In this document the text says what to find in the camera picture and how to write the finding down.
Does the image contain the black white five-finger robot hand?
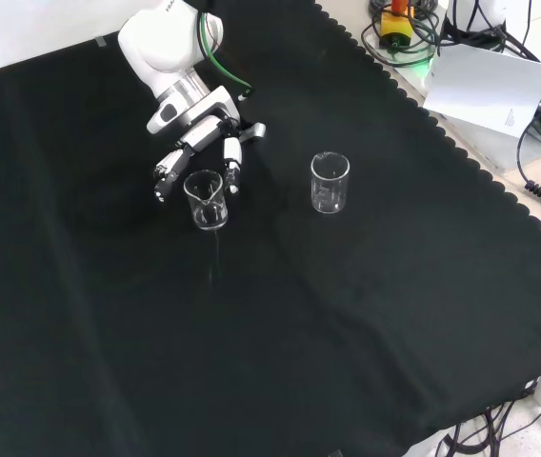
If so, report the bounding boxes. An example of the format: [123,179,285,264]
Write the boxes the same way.
[145,87,268,204]

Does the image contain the clear glass beaker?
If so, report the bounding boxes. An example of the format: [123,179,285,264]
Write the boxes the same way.
[183,169,230,233]
[310,150,351,215]

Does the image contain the black bench cloth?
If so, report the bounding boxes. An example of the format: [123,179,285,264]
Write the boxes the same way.
[0,0,541,457]

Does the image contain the yellow stop button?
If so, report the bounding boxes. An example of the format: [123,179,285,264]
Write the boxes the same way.
[378,0,417,50]

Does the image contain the pale white board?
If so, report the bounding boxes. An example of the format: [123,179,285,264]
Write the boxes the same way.
[422,44,541,142]

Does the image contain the white rounded housing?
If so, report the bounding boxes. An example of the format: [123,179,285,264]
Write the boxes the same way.
[446,0,510,30]

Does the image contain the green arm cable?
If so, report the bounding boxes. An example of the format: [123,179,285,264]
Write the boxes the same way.
[197,12,255,100]

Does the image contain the green cable loop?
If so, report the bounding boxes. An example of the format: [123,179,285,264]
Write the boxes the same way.
[360,17,439,65]

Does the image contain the black cables under bench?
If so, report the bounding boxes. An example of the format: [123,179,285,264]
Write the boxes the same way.
[433,398,541,457]

